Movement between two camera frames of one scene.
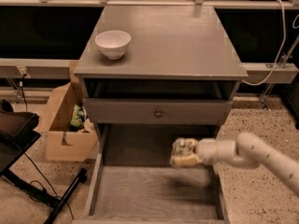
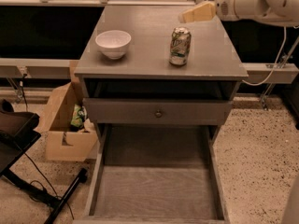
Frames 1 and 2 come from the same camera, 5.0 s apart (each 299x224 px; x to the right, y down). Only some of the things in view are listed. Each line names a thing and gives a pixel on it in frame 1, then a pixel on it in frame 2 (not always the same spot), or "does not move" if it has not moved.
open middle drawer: (132, 179) does not move
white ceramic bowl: (113, 43) does not move
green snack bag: (78, 117) does not move
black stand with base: (18, 133) does not move
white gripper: (206, 151) -> (224, 4)
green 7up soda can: (184, 147) -> (180, 46)
